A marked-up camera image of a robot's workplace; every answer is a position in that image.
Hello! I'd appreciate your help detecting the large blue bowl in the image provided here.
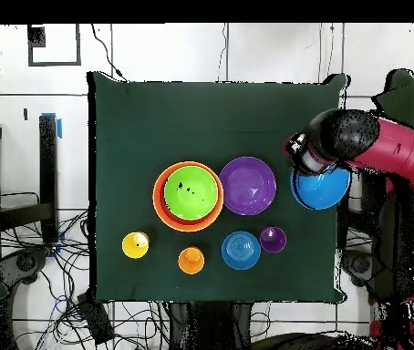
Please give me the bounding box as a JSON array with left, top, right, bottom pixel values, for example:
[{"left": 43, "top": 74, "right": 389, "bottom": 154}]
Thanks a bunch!
[{"left": 289, "top": 164, "right": 352, "bottom": 211}]

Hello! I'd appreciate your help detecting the purple bowl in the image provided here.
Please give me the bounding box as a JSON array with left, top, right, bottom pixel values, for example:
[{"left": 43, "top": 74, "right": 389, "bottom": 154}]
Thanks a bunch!
[{"left": 218, "top": 156, "right": 277, "bottom": 217}]

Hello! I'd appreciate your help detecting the green bowl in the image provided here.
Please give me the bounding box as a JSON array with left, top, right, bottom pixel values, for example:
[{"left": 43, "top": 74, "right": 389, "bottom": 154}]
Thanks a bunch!
[{"left": 163, "top": 165, "right": 220, "bottom": 221}]

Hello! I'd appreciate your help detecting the large orange bowl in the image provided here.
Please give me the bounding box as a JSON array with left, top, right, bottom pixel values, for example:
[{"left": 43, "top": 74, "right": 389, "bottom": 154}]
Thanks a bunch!
[{"left": 151, "top": 160, "right": 225, "bottom": 233}]

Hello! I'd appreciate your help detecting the dark green table cloth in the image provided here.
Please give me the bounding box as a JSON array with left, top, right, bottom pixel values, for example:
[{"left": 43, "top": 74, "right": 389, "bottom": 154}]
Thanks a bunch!
[{"left": 87, "top": 70, "right": 350, "bottom": 305}]

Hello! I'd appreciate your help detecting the purple cup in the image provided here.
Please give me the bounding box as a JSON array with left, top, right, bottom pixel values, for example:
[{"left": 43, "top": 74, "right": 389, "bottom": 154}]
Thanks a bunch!
[{"left": 259, "top": 226, "right": 287, "bottom": 254}]

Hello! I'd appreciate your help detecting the small blue bowl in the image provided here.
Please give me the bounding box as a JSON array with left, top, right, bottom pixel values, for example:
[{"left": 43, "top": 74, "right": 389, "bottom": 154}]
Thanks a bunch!
[{"left": 221, "top": 230, "right": 262, "bottom": 272}]

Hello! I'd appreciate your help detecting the orange cup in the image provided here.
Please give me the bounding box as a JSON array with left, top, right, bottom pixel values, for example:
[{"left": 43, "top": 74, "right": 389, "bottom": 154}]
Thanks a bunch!
[{"left": 177, "top": 246, "right": 206, "bottom": 275}]

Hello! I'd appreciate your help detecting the yellow cup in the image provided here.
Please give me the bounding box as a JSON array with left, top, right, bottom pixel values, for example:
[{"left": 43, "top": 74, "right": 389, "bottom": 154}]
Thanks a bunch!
[{"left": 121, "top": 231, "right": 150, "bottom": 257}]

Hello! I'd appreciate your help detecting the blue tape strip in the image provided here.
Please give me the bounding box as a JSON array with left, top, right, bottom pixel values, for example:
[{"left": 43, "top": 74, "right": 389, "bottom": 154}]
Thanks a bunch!
[{"left": 40, "top": 111, "right": 63, "bottom": 139}]

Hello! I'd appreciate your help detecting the black metal stand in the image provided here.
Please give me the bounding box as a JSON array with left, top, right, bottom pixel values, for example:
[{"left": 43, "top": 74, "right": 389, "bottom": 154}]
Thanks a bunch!
[{"left": 0, "top": 113, "right": 60, "bottom": 244}]

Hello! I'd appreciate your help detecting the black power strip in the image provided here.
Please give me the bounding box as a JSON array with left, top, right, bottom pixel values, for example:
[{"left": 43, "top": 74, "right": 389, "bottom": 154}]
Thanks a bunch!
[{"left": 77, "top": 291, "right": 115, "bottom": 345}]

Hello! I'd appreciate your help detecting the black floor cable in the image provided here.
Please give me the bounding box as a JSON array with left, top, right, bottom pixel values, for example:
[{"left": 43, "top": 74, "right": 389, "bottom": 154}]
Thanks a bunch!
[{"left": 90, "top": 24, "right": 128, "bottom": 82}]

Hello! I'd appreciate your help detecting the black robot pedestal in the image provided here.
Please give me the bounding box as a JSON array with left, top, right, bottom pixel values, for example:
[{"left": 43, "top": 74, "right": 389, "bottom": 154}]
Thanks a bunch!
[{"left": 168, "top": 301, "right": 254, "bottom": 350}]

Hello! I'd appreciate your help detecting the tangle of black cables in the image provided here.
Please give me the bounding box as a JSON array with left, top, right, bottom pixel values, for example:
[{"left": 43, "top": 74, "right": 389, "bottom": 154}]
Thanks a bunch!
[{"left": 0, "top": 190, "right": 171, "bottom": 350}]

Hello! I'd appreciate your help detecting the black square frame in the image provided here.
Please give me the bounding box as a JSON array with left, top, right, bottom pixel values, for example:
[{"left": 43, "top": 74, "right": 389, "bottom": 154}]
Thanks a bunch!
[{"left": 26, "top": 24, "right": 82, "bottom": 67}]

